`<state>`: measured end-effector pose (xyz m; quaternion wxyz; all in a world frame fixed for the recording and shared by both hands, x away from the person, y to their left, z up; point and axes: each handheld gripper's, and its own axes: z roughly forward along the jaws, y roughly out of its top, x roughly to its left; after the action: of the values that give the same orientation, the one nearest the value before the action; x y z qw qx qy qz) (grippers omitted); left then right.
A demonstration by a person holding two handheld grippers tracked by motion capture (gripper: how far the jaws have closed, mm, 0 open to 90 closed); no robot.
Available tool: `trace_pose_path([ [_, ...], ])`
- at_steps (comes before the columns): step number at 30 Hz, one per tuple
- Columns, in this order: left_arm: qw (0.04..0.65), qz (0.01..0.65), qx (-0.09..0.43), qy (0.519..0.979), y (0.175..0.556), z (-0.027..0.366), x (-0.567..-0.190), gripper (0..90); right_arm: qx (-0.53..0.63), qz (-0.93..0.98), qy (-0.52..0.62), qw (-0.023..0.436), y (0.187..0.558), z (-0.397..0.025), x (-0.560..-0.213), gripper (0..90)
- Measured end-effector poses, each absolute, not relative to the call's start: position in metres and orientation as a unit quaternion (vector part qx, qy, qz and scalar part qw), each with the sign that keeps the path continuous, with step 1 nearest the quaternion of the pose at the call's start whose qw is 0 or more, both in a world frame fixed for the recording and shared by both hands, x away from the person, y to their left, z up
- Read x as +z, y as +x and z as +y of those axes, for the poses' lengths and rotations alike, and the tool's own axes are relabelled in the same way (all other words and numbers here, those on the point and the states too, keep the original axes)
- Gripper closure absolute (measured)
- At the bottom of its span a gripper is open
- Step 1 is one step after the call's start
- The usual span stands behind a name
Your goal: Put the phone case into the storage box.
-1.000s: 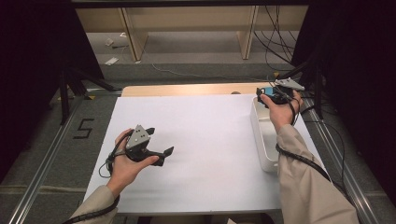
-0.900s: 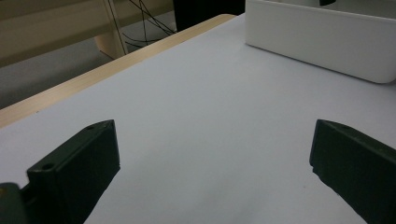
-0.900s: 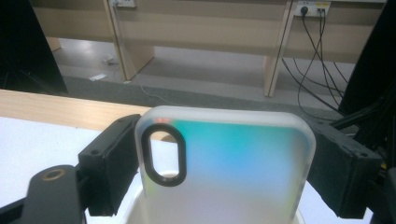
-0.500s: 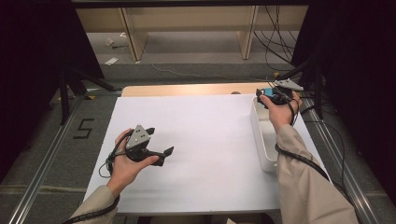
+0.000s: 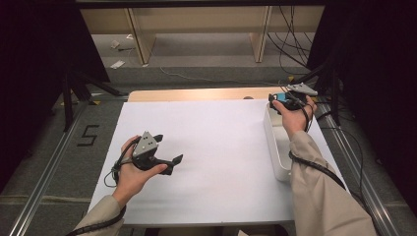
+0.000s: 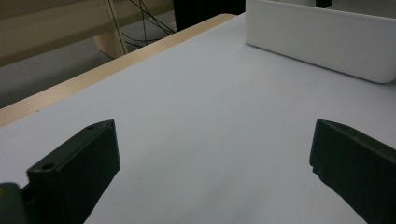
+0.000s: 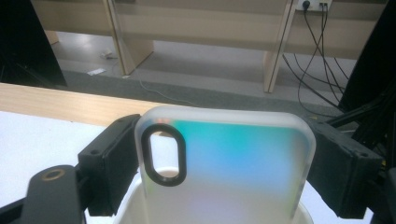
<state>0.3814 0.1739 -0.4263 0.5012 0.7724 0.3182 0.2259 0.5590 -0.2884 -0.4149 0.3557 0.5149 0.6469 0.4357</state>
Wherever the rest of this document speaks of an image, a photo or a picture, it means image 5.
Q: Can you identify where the black metal stand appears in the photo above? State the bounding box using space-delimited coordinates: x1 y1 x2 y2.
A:
62 70 129 132
289 62 342 127

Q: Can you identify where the person's left hand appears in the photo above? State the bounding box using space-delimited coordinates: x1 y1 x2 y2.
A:
112 135 169 208

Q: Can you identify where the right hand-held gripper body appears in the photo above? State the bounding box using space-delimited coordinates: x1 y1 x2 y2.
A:
284 82 319 111

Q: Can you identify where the tangle of black cables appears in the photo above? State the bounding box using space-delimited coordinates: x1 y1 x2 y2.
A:
266 5 318 77

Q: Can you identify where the person's right hand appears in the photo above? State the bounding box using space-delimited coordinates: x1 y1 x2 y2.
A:
271 94 319 141

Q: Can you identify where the light wooden table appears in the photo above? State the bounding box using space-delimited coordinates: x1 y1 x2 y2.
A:
127 86 289 103

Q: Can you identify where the thin black floor cable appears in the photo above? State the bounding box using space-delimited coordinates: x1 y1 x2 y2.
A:
316 109 366 201

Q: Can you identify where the white plastic bin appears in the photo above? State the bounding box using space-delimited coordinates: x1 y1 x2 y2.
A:
263 101 294 182

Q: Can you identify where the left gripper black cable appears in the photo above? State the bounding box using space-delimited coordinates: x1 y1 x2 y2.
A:
65 136 142 236

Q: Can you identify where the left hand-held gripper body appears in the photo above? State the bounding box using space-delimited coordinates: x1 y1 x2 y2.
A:
132 131 162 171

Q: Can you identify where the aluminium floor rail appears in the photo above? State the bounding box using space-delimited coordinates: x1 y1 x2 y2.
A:
316 96 402 236
8 101 92 236

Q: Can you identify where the black curtain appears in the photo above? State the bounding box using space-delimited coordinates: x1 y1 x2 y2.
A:
0 0 111 195
306 0 417 210

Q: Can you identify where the light wooden desk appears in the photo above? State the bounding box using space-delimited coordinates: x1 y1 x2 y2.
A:
80 5 326 65

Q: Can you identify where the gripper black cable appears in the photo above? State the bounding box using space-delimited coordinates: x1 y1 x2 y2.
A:
65 136 142 236
288 97 347 191

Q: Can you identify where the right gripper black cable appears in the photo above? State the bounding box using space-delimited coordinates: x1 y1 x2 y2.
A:
288 97 347 191

